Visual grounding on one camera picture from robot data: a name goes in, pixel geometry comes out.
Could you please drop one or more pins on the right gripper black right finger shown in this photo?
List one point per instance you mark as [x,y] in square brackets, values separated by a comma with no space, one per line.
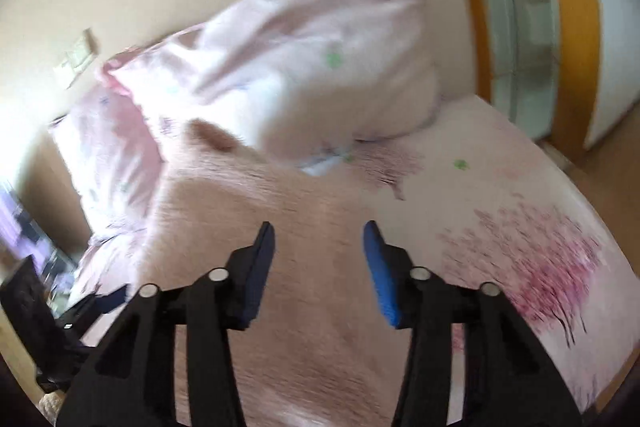
[509,378]

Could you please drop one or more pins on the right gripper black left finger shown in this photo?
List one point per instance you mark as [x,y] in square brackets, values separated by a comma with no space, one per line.
[128,379]

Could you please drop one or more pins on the pink fluffy fleece garment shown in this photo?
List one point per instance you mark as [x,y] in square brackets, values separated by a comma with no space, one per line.
[320,352]

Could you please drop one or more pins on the dark framed mirror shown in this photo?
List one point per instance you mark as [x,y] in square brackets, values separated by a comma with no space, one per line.
[21,237]

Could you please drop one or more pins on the pink floral bed sheet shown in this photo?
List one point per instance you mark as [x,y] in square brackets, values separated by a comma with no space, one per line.
[472,198]

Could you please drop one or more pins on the pink floral pillow far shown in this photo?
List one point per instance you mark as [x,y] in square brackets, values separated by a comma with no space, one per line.
[113,161]

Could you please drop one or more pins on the pink floral pillow near window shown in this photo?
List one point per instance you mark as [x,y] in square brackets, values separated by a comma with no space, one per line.
[297,80]

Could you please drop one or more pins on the white wall switch panel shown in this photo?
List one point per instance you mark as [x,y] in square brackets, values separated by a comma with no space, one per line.
[82,52]

